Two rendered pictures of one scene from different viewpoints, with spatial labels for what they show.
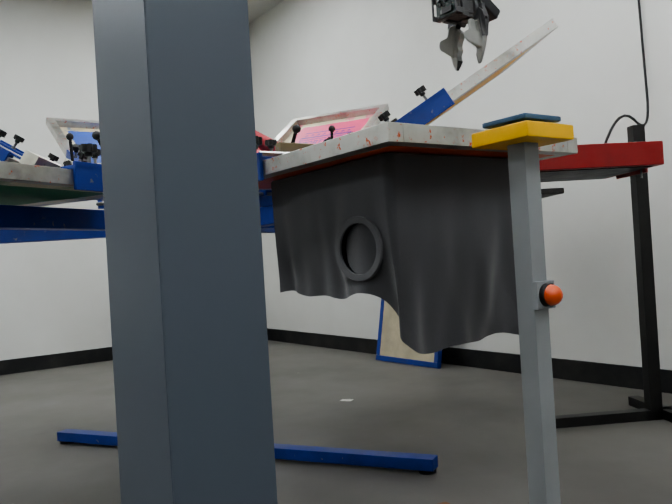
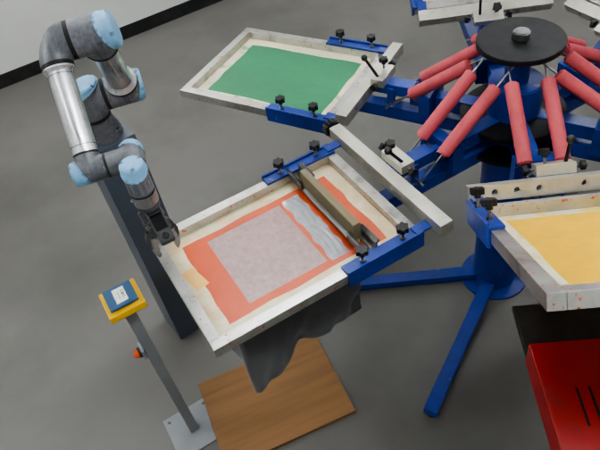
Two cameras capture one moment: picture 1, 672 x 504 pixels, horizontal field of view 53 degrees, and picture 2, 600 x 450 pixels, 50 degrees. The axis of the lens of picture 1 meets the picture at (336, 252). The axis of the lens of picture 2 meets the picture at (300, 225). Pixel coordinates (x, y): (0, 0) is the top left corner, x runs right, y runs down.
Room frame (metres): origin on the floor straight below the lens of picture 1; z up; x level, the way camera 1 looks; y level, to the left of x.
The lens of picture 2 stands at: (2.19, -1.61, 2.58)
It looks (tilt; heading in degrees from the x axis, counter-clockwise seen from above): 45 degrees down; 103
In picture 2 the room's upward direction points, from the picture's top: 12 degrees counter-clockwise
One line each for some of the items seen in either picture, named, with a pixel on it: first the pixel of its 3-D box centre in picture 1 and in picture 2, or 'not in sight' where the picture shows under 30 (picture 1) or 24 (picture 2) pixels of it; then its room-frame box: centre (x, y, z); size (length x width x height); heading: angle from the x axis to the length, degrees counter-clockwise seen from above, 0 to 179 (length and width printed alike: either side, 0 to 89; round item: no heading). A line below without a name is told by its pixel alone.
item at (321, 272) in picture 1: (338, 244); not in sight; (1.62, -0.01, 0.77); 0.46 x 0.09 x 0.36; 35
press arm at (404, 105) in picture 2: (90, 220); (370, 104); (2.07, 0.74, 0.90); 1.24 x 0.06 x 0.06; 155
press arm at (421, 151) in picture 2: not in sight; (410, 162); (2.23, 0.20, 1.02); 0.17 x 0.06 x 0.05; 35
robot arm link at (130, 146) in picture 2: not in sight; (127, 159); (1.39, -0.21, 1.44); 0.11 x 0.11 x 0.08; 22
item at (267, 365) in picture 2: not in sight; (305, 325); (1.84, -0.33, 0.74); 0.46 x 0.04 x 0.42; 35
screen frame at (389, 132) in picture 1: (378, 165); (280, 239); (1.77, -0.13, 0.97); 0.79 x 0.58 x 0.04; 35
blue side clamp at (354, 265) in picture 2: not in sight; (383, 254); (2.12, -0.21, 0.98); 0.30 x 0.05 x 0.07; 35
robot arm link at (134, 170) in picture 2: not in sight; (136, 176); (1.44, -0.29, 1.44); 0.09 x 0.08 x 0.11; 112
